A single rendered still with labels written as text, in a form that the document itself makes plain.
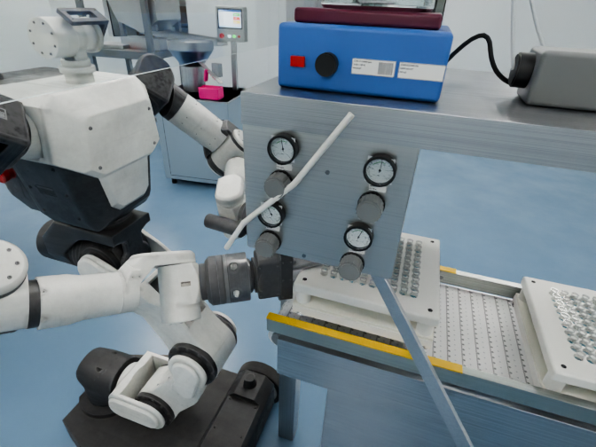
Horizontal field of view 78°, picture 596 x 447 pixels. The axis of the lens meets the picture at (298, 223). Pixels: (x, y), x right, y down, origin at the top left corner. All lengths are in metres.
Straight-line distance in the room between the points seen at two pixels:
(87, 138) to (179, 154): 2.52
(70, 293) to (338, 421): 0.63
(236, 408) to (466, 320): 0.91
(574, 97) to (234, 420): 1.28
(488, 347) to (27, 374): 1.82
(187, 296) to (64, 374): 1.39
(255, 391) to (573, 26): 5.33
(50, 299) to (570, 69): 0.69
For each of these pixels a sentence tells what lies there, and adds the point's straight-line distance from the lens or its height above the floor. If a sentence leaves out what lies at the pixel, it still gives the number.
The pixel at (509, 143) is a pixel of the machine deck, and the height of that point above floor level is 1.30.
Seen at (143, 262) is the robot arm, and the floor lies 1.06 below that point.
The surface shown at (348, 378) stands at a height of 0.83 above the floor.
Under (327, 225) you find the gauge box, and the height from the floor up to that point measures 1.16.
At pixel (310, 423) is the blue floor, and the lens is 1.65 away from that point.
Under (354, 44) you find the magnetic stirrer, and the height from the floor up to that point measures 1.38.
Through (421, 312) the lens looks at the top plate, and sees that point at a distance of 0.64.
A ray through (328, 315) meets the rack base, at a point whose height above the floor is 0.95.
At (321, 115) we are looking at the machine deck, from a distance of 0.45.
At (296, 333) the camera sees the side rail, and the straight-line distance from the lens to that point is 0.70.
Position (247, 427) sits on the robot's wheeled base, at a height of 0.19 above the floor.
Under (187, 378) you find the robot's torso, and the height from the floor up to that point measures 0.58.
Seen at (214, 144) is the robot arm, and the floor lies 1.07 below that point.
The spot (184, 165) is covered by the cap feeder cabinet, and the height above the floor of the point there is 0.20.
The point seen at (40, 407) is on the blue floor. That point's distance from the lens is 1.93.
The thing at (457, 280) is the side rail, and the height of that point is 0.91.
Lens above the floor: 1.42
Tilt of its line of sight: 31 degrees down
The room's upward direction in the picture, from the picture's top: 3 degrees clockwise
